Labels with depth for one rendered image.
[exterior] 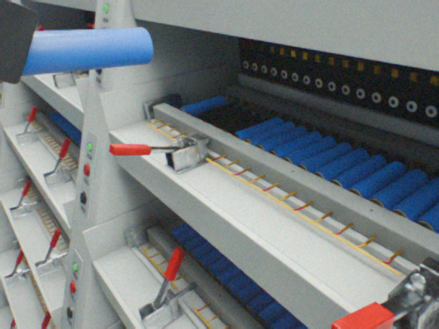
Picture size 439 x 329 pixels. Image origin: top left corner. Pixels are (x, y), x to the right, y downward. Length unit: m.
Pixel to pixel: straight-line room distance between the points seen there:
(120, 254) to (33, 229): 0.50
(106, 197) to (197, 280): 0.18
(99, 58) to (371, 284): 0.21
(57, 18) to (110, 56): 1.04
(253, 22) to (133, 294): 0.37
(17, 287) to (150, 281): 0.72
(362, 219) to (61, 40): 0.21
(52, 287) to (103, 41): 0.74
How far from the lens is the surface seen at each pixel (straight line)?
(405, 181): 0.34
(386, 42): 0.24
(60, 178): 0.85
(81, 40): 0.20
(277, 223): 0.32
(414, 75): 0.39
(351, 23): 0.26
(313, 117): 0.45
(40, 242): 1.04
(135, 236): 0.61
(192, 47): 0.58
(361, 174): 0.35
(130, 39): 0.20
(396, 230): 0.28
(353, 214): 0.29
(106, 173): 0.57
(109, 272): 0.59
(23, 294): 1.21
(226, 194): 0.36
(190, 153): 0.41
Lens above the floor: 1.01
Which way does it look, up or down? 12 degrees down
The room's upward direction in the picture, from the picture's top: 12 degrees clockwise
